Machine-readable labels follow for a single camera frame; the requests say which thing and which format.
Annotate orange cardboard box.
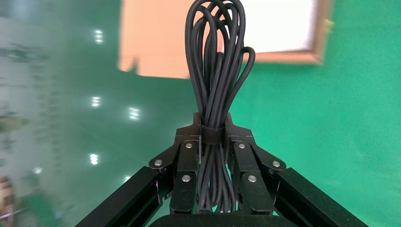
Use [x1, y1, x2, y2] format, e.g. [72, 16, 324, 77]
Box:
[118, 0, 333, 79]

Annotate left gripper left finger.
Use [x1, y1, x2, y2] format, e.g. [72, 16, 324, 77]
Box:
[75, 113, 201, 227]

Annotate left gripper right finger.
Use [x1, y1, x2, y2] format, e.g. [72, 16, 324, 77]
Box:
[225, 113, 370, 227]

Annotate black data cable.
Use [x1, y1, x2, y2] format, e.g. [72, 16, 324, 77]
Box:
[184, 0, 256, 216]

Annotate green table mat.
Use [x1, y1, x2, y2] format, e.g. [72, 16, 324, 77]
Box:
[150, 0, 401, 227]

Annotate white printed instruction sheet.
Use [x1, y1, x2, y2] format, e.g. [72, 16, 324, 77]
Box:
[219, 0, 319, 54]

